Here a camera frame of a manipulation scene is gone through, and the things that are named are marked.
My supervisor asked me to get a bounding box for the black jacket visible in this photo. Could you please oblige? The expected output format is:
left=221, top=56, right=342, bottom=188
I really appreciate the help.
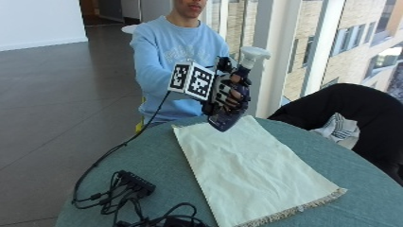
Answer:
left=268, top=82, right=403, bottom=187

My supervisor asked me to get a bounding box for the cream fringed cloth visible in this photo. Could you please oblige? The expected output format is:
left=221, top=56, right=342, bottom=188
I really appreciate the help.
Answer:
left=172, top=114, right=349, bottom=227

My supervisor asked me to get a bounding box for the white round table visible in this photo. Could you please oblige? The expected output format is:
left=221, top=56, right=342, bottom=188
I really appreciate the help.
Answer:
left=120, top=24, right=140, bottom=35

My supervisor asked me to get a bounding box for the person in light blue sweatshirt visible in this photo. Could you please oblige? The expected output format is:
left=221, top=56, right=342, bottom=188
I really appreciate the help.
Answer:
left=131, top=0, right=232, bottom=126

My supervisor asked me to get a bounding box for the bundle of black cables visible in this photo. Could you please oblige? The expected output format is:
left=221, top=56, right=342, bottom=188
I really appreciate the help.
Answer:
left=99, top=171, right=212, bottom=227

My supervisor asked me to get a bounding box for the black power adapter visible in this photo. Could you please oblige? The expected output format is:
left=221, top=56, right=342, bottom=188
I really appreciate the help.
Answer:
left=163, top=215, right=201, bottom=227

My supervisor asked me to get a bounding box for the narrow white window post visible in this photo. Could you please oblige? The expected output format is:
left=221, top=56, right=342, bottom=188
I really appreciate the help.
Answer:
left=300, top=0, right=347, bottom=97

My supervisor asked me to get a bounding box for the white striped cloth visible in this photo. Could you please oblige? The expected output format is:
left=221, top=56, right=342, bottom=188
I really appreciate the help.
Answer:
left=310, top=113, right=362, bottom=150

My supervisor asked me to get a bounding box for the wide white window pillar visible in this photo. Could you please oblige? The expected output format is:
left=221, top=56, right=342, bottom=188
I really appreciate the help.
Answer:
left=253, top=0, right=297, bottom=119

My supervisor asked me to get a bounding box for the yellow chair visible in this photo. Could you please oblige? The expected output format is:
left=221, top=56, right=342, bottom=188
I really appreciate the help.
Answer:
left=133, top=96, right=147, bottom=134

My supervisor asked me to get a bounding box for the white marker cube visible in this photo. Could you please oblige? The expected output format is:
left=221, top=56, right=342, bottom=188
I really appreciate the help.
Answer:
left=168, top=61, right=217, bottom=102

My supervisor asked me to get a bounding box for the black hub box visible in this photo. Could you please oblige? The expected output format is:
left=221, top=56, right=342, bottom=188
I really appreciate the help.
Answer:
left=116, top=169, right=157, bottom=199

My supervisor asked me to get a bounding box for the black glove cable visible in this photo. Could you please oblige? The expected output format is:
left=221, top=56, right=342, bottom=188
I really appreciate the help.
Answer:
left=71, top=90, right=173, bottom=209

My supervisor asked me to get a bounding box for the teal tablecloth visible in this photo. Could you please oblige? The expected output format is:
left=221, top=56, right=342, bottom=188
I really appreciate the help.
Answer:
left=55, top=114, right=403, bottom=227

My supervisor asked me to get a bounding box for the dark blue spray bottle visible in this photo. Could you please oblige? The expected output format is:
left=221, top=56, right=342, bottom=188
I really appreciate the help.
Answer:
left=207, top=45, right=273, bottom=132

